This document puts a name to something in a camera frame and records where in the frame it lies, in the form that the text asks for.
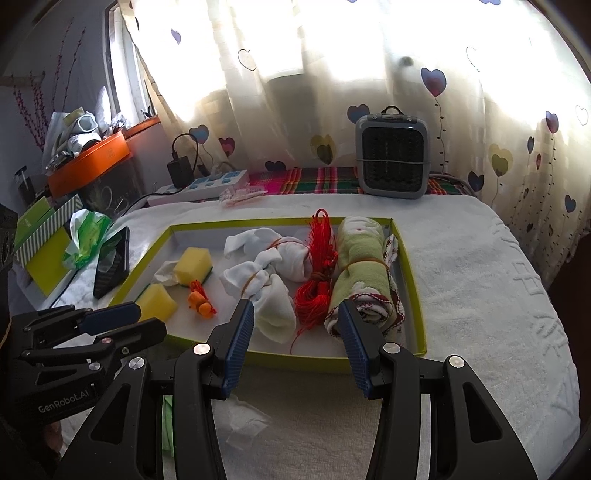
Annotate white sock bundle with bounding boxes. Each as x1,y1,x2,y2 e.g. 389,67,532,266
219,261,297,344
224,228,315,282

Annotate lime green box lid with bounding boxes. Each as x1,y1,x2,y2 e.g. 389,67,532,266
25,228,75,296

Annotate white blue power strip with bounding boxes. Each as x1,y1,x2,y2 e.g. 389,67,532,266
148,169,250,207

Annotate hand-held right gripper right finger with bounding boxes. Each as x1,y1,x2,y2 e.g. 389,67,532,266
339,300,539,480

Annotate orange box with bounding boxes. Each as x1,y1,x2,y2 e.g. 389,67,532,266
47,131,130,198

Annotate grey portable heater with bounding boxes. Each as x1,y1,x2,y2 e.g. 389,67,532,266
355,106,432,200

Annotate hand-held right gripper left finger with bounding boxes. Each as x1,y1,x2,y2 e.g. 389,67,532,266
58,299,256,480

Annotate pink flower branches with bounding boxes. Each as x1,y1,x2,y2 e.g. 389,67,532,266
14,18,88,148

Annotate green striped box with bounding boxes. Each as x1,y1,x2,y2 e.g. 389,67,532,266
13,194,84,254

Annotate heart print curtain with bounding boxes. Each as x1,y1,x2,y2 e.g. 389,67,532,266
117,0,587,287

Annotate plain yellow sponge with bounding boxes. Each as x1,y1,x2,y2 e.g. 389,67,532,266
137,283,179,321

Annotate clear plastic packet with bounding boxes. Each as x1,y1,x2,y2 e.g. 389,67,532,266
219,185,269,206

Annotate orange toy figure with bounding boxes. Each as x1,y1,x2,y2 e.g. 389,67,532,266
187,279,218,319

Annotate black smartphone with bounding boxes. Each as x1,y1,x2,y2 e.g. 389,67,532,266
93,227,131,299

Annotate window frame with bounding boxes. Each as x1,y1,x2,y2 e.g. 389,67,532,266
105,4,160,127

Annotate green-edged cardboard tray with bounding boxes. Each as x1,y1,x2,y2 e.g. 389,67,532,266
112,217,428,374

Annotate crumpled white tissue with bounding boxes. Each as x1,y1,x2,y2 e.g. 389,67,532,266
222,394,273,446

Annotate small crumpled tissue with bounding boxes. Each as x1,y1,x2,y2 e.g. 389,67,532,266
152,261,183,287

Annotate green tissue pack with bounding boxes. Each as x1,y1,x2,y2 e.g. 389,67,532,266
64,209,114,269

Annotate pile of plastic packets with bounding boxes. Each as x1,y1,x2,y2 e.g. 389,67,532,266
44,108,127,169

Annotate black charger cable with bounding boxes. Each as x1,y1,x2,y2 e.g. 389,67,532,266
172,133,208,174

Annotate green towel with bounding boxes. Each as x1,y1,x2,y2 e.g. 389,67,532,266
324,215,407,344

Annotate white towel blanket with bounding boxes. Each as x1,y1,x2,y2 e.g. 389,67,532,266
60,191,583,480

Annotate yellow sponge with green scourer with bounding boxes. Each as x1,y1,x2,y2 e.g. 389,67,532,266
173,247,214,287

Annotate plaid cloth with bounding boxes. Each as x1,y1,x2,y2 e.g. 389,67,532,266
247,166,476,197

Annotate dark glass jar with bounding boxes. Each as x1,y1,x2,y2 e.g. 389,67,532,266
14,166,35,206

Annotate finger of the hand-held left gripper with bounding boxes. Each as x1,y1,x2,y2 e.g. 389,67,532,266
13,301,142,343
20,318,168,371

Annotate black power strip cord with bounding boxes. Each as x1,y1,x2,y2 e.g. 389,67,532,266
113,194,160,215

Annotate black box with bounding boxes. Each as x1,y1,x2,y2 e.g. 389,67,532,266
0,203,19,273

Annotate black charger adapter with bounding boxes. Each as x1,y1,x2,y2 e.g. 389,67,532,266
166,156,194,189

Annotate red cord bundle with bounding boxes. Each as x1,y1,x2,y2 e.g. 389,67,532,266
290,209,337,356

